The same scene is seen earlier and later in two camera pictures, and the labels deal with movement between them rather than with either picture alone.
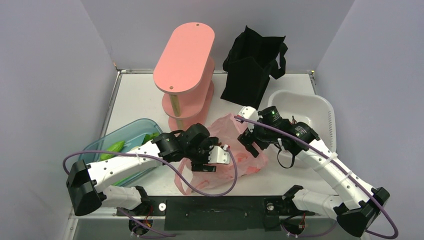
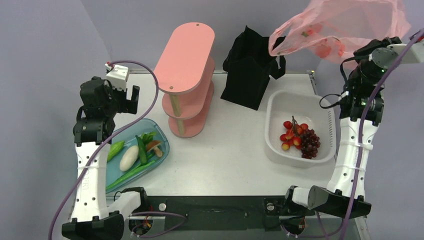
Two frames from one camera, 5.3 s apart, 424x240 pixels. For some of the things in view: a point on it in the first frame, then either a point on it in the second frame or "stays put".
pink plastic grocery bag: x=243 y=162 → x=335 y=29
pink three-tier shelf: x=185 y=69 stays put
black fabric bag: x=251 y=59 stays put
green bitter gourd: x=117 y=147 stays put
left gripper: x=202 y=164 → x=127 y=106
